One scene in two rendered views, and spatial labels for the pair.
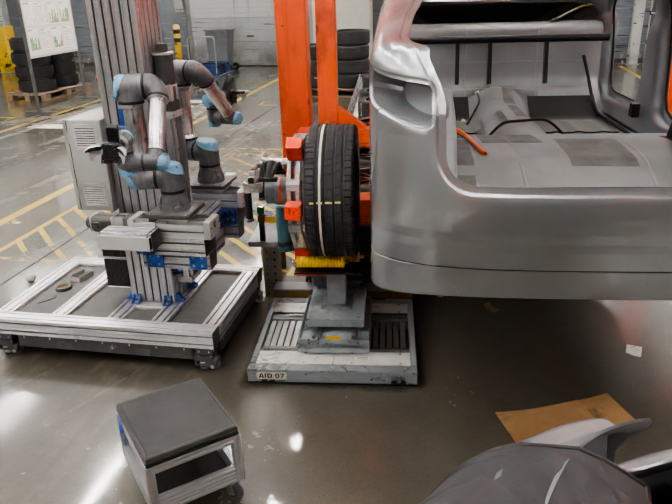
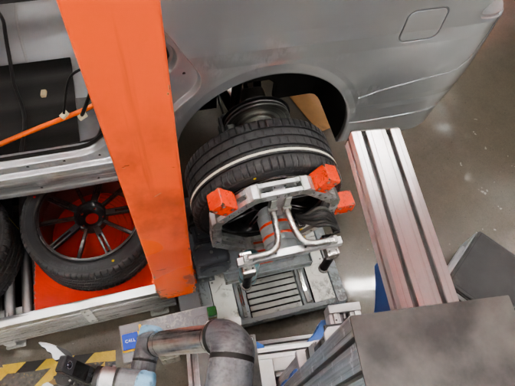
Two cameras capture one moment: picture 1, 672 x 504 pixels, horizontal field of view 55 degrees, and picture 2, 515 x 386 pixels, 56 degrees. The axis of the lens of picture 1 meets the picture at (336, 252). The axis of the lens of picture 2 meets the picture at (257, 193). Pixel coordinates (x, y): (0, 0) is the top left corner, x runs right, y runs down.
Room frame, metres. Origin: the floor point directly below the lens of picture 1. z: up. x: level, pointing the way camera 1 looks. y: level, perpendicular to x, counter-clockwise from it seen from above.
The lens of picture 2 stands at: (3.67, 0.94, 2.70)
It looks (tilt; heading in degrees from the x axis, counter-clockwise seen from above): 61 degrees down; 242
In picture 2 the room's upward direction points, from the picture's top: 9 degrees clockwise
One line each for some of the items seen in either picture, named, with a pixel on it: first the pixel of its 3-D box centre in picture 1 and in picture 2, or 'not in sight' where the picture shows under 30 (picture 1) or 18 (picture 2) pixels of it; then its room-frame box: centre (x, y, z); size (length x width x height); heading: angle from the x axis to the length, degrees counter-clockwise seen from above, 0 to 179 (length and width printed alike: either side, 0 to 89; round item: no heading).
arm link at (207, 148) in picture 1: (207, 150); not in sight; (3.54, 0.69, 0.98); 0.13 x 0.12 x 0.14; 64
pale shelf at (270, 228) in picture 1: (269, 231); (169, 333); (3.72, 0.40, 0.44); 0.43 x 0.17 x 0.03; 175
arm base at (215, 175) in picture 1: (210, 171); not in sight; (3.54, 0.69, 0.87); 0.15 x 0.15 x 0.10
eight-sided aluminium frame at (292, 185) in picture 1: (300, 190); (273, 217); (3.18, 0.17, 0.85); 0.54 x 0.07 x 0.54; 175
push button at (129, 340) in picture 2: not in sight; (130, 341); (3.89, 0.39, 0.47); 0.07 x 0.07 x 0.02; 85
